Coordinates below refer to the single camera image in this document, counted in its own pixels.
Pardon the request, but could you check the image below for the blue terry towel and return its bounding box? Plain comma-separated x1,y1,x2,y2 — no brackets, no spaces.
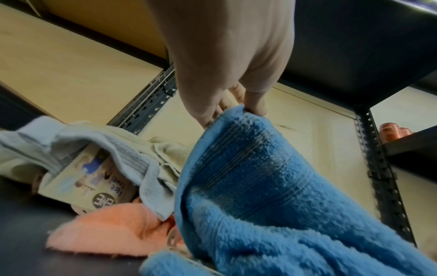
140,104,437,276

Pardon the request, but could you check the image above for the cardboard towel label sleeve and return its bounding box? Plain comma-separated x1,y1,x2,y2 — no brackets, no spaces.
37,144,141,216

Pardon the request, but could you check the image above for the grey perforated metal post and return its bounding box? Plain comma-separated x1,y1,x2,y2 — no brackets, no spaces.
107,63,178,135

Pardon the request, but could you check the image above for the black shelf holding cans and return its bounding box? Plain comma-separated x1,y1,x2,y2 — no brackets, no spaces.
381,125,437,176

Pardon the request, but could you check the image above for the person's left hand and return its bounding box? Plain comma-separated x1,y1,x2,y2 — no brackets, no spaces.
143,0,296,130

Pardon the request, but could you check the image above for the black perforated metal post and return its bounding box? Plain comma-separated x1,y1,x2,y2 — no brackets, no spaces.
354,106,418,247

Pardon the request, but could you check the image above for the black metal shelf panel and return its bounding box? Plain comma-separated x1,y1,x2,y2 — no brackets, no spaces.
278,0,437,109

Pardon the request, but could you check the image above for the peach orange towel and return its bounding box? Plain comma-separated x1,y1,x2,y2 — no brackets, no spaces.
46,198,188,256

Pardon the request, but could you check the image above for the light grey-blue towel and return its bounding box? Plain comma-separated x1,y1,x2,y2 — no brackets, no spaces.
0,115,179,220

